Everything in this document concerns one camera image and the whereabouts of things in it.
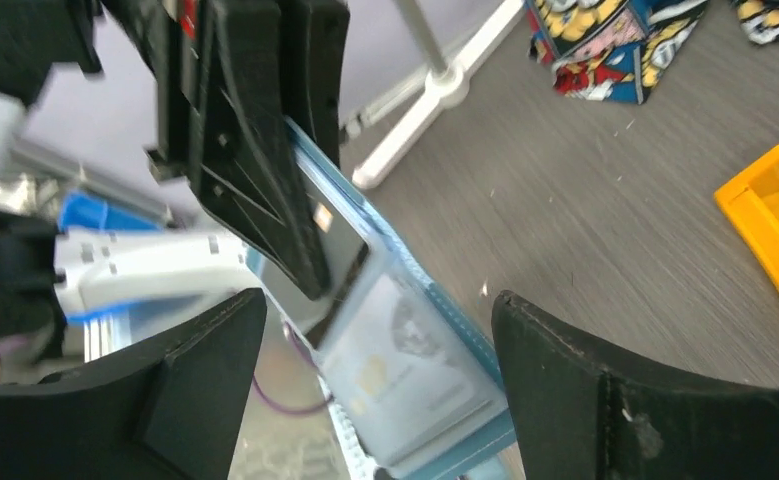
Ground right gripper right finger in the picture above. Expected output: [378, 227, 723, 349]
[491, 291, 779, 480]

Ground comic print shorts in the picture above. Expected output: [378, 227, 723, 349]
[524, 0, 779, 106]

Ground metal clothes rail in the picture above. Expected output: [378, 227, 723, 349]
[340, 0, 524, 189]

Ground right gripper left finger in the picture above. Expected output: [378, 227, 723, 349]
[0, 288, 267, 479]

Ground blue plastic bin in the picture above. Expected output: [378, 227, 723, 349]
[57, 191, 161, 231]

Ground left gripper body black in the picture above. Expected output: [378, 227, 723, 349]
[0, 0, 164, 106]

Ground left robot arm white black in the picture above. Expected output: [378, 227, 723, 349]
[0, 1, 350, 315]

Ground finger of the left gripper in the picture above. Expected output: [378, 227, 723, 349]
[152, 1, 331, 299]
[278, 0, 350, 166]

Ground blue card holder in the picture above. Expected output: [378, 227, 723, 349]
[246, 119, 519, 480]

